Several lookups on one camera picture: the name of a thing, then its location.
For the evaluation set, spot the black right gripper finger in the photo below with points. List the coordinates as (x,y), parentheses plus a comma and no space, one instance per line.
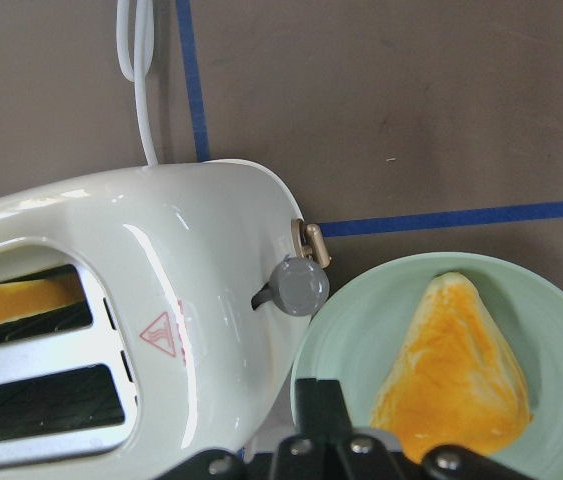
(320,410)

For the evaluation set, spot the white toaster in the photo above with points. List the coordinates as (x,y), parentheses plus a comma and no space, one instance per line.
(177,359)

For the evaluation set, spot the toast slice in toaster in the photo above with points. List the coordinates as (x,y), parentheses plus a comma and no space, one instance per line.
(28,298)

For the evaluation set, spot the green plate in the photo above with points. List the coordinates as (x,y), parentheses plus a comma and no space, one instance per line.
(356,336)

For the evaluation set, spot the toasted bread on plate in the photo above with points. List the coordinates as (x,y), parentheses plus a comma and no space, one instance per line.
(455,380)

